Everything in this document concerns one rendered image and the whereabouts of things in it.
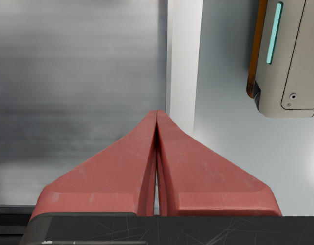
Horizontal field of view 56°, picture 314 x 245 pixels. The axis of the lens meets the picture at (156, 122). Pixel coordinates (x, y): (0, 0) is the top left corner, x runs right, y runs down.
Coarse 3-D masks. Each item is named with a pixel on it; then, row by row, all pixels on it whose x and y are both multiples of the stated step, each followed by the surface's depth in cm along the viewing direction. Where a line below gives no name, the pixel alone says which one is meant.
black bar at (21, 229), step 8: (0, 216) 41; (8, 216) 41; (16, 216) 41; (24, 216) 41; (0, 224) 40; (8, 224) 40; (16, 224) 40; (24, 224) 40; (0, 232) 40; (8, 232) 40; (16, 232) 40
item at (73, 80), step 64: (0, 0) 25; (64, 0) 25; (128, 0) 24; (0, 64) 28; (64, 64) 28; (128, 64) 28; (0, 128) 32; (64, 128) 32; (128, 128) 32; (0, 192) 36
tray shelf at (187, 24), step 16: (176, 0) 25; (192, 0) 25; (176, 16) 25; (192, 16) 25; (176, 32) 26; (192, 32) 26; (176, 48) 27; (192, 48) 27; (176, 64) 28; (192, 64) 28; (176, 80) 29; (192, 80) 29; (176, 96) 30; (192, 96) 30; (176, 112) 31; (192, 112) 31; (192, 128) 32; (0, 208) 41; (16, 208) 41; (32, 208) 41
